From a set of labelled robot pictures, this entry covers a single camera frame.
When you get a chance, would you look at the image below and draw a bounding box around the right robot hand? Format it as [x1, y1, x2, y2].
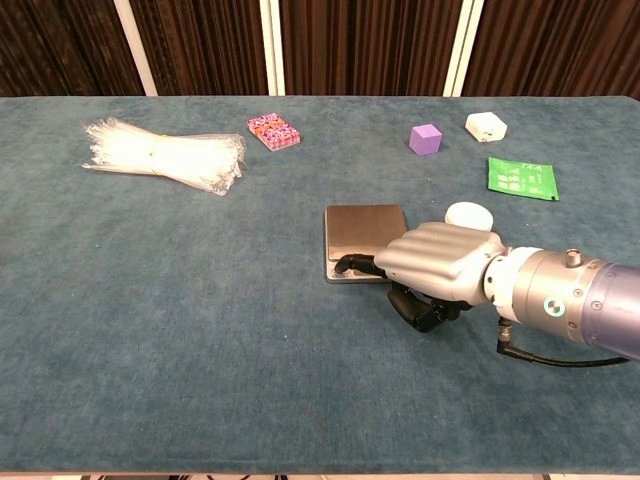
[333, 221, 506, 334]

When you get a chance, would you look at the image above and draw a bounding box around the white round jar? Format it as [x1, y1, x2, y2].
[443, 200, 495, 233]

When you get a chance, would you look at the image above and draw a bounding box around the digital kitchen scale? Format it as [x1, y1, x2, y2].
[323, 204, 409, 285]

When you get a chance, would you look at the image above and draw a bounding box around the green sachet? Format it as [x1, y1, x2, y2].
[486, 156, 560, 203]

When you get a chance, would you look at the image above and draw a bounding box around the purple cube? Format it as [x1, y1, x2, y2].
[408, 124, 444, 157]

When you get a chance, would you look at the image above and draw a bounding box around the white charger block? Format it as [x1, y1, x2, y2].
[464, 111, 508, 144]

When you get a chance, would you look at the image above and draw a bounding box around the pink patterned box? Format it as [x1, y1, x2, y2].
[246, 111, 302, 153]

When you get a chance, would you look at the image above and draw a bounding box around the teal table cloth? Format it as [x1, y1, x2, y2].
[0, 94, 640, 475]

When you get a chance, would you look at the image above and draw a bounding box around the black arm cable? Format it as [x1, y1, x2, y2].
[495, 322, 632, 369]

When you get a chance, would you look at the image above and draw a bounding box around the white partition frame post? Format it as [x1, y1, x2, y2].
[443, 0, 486, 98]
[113, 0, 159, 97]
[259, 0, 287, 97]

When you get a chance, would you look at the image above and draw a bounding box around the white cable tie bundle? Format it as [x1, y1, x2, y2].
[81, 117, 248, 197]

